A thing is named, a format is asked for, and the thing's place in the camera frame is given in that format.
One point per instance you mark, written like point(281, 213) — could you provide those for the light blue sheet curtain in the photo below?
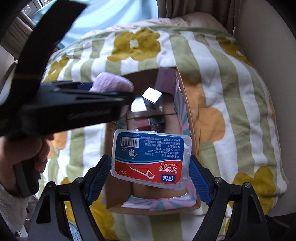
point(99, 15)

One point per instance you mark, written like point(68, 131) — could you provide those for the white fleece sleeve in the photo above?
point(13, 209)

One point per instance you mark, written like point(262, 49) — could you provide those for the window frame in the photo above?
point(17, 25)

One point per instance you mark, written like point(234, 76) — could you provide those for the floral striped duvet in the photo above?
point(232, 113)

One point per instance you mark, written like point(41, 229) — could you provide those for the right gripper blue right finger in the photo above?
point(198, 175)

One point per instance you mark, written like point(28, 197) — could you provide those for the cardboard box with pink lining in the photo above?
point(131, 198)

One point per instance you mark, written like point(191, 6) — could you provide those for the pink fluffy sock roll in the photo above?
point(108, 82)

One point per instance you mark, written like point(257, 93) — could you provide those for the small navy blue box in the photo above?
point(152, 98)

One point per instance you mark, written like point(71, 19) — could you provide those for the right brown curtain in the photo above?
point(225, 12)

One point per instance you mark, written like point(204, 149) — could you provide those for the red blue dental floss box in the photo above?
point(153, 159)

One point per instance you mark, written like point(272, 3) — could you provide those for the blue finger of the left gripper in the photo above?
point(85, 103)
point(84, 86)

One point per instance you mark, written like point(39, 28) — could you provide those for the clear plastic floss pick box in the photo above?
point(138, 105)

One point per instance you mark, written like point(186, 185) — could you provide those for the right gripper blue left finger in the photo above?
point(96, 178)

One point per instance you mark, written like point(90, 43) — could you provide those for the red lipstick with black cap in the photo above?
point(147, 124)

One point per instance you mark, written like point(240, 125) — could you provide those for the person's left hand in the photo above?
point(15, 152)

